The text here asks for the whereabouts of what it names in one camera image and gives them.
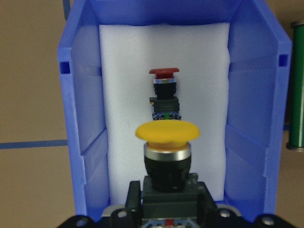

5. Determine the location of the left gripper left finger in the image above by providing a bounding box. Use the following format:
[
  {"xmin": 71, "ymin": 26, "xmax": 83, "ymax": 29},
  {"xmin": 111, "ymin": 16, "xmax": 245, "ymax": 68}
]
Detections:
[{"xmin": 125, "ymin": 180, "xmax": 142, "ymax": 228}]

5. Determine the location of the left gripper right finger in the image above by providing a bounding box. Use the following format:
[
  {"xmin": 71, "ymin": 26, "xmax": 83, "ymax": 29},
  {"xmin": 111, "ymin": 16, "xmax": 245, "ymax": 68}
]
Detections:
[{"xmin": 196, "ymin": 181, "xmax": 218, "ymax": 228}]

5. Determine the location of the yellow push button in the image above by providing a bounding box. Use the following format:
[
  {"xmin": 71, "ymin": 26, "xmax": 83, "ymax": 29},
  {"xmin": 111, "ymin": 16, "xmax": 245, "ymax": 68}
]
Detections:
[{"xmin": 135, "ymin": 120, "xmax": 200, "ymax": 220}]

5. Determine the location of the red push button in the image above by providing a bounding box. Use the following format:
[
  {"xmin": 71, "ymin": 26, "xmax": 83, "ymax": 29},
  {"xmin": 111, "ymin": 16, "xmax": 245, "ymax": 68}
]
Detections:
[{"xmin": 149, "ymin": 67, "xmax": 181, "ymax": 120}]

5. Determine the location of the green conveyor belt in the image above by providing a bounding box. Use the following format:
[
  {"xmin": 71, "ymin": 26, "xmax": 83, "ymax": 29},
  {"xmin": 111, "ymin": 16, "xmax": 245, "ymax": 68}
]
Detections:
[{"xmin": 286, "ymin": 19, "xmax": 304, "ymax": 152}]

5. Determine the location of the white foam in left bin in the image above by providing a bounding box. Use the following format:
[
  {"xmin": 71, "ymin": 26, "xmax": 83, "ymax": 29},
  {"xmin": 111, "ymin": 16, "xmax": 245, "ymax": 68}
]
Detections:
[{"xmin": 99, "ymin": 23, "xmax": 230, "ymax": 204}]

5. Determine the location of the left blue bin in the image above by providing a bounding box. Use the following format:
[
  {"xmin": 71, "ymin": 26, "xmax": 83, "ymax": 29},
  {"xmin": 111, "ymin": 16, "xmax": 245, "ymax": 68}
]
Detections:
[{"xmin": 58, "ymin": 0, "xmax": 291, "ymax": 222}]

